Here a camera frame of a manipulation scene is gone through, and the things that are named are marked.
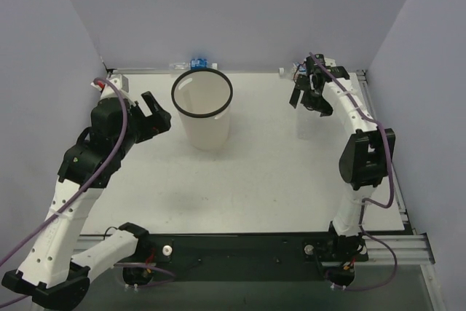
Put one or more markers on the aluminium back rail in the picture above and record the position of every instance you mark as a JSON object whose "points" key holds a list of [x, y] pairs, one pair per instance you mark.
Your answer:
{"points": [[171, 71]]}

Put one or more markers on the white bin with black rim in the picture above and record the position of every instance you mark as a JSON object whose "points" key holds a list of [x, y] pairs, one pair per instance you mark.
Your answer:
{"points": [[202, 97]]}

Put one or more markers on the white blue label plastic bottle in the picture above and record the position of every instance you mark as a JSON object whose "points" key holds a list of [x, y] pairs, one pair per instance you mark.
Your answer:
{"points": [[292, 70]]}

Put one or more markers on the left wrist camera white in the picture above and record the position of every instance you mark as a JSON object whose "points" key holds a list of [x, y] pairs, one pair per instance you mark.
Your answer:
{"points": [[118, 80]]}

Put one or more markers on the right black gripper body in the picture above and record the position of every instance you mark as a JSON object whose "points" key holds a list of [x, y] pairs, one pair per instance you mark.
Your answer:
{"points": [[312, 93]]}

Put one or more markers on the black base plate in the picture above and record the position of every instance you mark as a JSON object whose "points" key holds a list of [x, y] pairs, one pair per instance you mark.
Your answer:
{"points": [[249, 257]]}

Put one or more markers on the aluminium front rail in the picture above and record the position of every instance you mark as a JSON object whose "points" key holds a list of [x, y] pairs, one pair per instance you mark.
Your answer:
{"points": [[409, 249]]}

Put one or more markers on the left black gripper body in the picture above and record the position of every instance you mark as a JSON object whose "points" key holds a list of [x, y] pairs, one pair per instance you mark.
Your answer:
{"points": [[146, 122]]}

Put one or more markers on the aluminium rail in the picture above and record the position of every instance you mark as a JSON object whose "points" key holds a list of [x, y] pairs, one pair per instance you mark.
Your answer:
{"points": [[171, 71], [395, 192], [409, 249]]}

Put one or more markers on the aluminium right side rail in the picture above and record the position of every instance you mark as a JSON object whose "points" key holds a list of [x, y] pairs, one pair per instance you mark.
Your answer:
{"points": [[395, 192]]}

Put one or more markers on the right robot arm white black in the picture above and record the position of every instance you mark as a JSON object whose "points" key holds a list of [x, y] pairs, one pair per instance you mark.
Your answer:
{"points": [[365, 163]]}

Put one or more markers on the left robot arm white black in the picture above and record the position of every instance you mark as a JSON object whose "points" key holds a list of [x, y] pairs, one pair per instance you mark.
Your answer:
{"points": [[52, 274]]}

